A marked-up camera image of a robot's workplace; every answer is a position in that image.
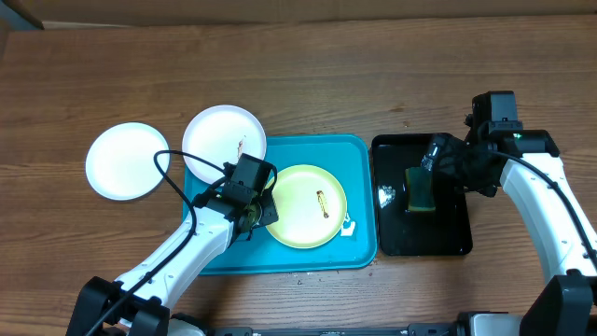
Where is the yellow plate with sauce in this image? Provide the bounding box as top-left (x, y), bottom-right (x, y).
top-left (267, 164), bottom-right (348, 249)

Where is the green yellow sponge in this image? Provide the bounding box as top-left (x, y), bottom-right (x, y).
top-left (405, 167), bottom-right (436, 212)

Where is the white plate with sauce streak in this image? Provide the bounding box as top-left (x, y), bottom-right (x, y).
top-left (182, 105), bottom-right (267, 169)

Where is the white plate with blue speck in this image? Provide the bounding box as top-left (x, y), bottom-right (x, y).
top-left (85, 122), bottom-right (170, 201)

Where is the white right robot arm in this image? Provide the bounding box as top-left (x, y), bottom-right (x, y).
top-left (421, 130), bottom-right (596, 335)

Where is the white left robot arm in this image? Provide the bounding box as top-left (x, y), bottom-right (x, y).
top-left (66, 183), bottom-right (278, 335)

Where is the black plastic tray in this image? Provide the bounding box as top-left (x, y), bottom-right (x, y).
top-left (371, 133), bottom-right (473, 256)

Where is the teal plastic tray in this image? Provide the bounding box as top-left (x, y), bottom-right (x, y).
top-left (201, 134), bottom-right (378, 275)

